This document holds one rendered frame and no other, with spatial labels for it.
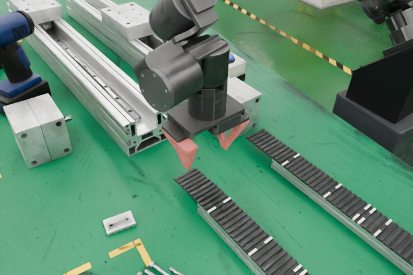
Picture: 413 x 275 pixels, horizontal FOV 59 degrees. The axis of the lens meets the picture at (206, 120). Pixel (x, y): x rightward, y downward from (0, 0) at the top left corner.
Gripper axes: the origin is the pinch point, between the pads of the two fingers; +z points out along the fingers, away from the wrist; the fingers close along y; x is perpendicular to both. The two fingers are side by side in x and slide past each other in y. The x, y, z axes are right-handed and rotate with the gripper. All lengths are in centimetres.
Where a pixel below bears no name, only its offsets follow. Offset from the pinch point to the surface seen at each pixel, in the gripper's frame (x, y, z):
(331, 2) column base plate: -171, -292, 90
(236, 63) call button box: -28.3, -32.3, 7.0
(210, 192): 0.9, -0.6, 9.1
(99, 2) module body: -86, -20, 5
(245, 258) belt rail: 13.3, 2.1, 11.4
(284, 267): 18.7, -0.5, 9.2
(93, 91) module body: -33.6, 5.2, 4.0
